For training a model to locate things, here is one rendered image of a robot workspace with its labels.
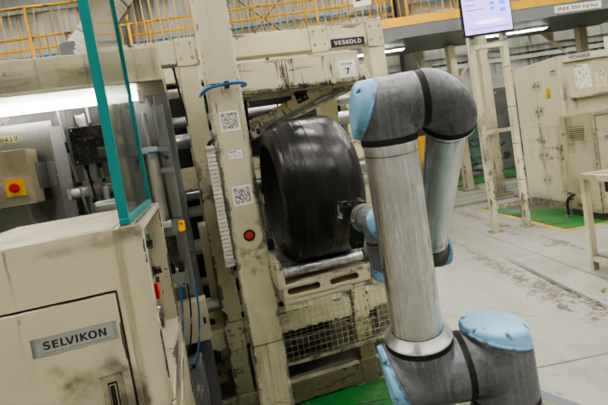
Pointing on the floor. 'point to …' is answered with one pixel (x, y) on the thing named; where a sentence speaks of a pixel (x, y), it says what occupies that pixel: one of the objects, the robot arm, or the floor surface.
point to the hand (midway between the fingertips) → (342, 217)
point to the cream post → (237, 175)
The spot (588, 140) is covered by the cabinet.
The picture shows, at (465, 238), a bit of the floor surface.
